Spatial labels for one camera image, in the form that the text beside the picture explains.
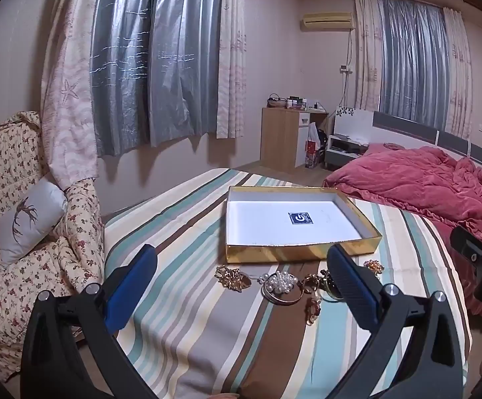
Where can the wall thermostat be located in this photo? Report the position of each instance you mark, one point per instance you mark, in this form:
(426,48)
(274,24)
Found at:
(345,69)

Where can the gold flower brooch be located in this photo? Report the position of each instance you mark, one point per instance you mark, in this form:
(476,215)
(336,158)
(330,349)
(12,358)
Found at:
(374,266)

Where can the white plastic bag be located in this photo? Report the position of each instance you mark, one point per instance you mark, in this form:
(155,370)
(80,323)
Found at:
(313,133)

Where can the gold cardboard box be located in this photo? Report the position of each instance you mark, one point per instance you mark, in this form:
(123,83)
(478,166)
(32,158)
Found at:
(266,224)

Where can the wooden cabinet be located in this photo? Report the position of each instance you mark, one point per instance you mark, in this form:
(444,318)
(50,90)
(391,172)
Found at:
(278,137)

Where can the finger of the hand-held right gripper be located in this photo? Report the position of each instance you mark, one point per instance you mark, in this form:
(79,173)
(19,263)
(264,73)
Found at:
(469,246)

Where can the small boxes on cabinet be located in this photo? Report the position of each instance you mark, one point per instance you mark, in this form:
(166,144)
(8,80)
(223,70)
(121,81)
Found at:
(297,102)

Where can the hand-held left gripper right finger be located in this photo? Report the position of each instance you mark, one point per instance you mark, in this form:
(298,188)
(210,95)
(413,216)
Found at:
(353,284)

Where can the dark wicker basket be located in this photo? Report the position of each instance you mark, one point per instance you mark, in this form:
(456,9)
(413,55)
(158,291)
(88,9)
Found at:
(277,102)

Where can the gold leaf brooch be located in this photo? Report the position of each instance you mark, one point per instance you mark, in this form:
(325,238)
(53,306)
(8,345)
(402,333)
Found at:
(233,279)

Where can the grey deer print cushion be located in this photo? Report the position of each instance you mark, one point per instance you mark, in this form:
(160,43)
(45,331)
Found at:
(29,220)

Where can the narrow beige patterned curtain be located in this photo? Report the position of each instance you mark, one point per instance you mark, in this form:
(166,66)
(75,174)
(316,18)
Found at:
(230,58)

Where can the blue square sticker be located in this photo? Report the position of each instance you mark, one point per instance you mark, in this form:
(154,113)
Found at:
(299,218)

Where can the floral sofa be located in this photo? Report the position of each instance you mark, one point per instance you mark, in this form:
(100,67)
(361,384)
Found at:
(12,299)

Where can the starfish patterned curtain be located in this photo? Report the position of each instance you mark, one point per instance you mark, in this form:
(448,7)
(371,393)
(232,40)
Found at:
(68,104)

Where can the red duvet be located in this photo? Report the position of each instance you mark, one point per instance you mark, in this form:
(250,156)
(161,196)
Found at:
(424,183)

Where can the red shopping bag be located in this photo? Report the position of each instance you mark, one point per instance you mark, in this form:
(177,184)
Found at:
(311,154)

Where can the striped bed sheet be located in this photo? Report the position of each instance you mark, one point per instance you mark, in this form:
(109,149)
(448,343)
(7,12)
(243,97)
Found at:
(207,341)

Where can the wide silver curtain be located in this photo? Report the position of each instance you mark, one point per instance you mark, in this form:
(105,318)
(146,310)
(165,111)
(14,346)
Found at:
(153,58)

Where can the beige air conditioner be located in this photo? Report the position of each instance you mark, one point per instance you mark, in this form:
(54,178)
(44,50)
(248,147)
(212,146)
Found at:
(327,20)

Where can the pearl cluster bangle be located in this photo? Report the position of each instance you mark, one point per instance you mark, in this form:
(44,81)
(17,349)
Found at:
(280,283)

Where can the floral beige curtain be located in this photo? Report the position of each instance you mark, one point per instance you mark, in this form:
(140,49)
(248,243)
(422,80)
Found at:
(367,54)
(459,75)

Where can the white grey bed headboard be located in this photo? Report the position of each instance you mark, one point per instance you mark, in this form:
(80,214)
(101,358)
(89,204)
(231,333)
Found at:
(407,126)

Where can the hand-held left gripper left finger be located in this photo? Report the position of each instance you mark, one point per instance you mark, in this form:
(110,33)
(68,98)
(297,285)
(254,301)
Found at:
(131,286)

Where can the gold drop earring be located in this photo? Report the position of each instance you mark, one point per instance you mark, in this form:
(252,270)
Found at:
(313,311)

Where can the white grey nightstand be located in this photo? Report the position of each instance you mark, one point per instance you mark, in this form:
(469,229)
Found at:
(340,149)

